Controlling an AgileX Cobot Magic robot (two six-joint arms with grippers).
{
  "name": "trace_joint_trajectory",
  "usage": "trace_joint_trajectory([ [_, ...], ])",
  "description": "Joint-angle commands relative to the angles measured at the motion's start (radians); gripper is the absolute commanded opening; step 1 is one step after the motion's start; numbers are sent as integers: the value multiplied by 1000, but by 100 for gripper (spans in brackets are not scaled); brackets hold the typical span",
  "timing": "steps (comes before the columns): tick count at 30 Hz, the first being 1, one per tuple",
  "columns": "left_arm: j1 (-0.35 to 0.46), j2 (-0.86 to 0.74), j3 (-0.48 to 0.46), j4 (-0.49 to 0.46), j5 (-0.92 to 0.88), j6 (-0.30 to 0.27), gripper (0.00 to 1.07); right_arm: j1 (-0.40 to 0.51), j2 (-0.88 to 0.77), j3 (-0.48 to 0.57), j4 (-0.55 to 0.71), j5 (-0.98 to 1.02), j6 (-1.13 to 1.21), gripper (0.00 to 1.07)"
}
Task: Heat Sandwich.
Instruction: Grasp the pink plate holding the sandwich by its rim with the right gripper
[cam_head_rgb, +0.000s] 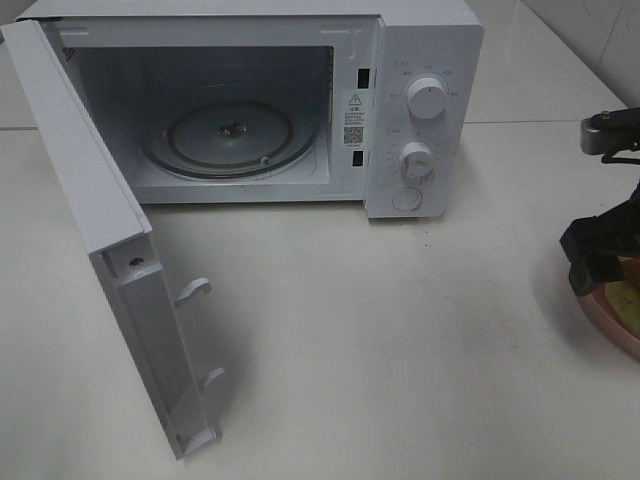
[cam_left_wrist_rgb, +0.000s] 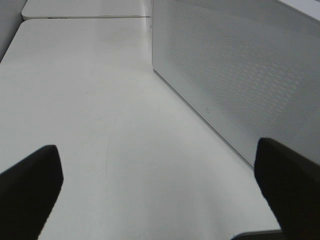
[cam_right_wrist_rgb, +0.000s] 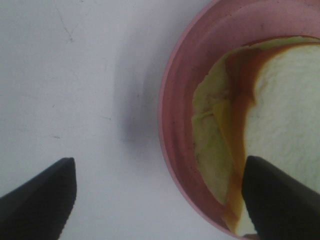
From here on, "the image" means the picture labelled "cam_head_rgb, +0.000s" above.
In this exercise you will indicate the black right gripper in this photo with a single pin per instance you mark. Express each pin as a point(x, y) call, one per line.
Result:
point(594, 245)

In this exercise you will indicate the pink round plate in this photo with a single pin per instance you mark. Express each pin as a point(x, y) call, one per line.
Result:
point(602, 315)

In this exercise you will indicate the round white door button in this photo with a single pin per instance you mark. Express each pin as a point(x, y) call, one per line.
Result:
point(407, 199)

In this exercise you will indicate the white microwave door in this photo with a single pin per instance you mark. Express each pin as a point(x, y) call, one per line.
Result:
point(117, 236)

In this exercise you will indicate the toast ham cheese sandwich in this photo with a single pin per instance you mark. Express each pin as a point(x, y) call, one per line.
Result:
point(623, 296)

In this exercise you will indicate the white lower timer knob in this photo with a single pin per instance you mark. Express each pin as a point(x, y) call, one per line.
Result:
point(416, 160)

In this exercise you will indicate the white upper power knob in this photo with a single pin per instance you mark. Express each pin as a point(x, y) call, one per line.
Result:
point(426, 97)

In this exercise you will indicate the white microwave oven body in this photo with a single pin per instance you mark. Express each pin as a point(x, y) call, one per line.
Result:
point(350, 62)

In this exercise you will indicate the glass microwave turntable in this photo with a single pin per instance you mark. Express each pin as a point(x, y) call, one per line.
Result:
point(226, 140)

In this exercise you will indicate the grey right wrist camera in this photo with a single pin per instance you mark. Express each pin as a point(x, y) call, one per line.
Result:
point(610, 132)

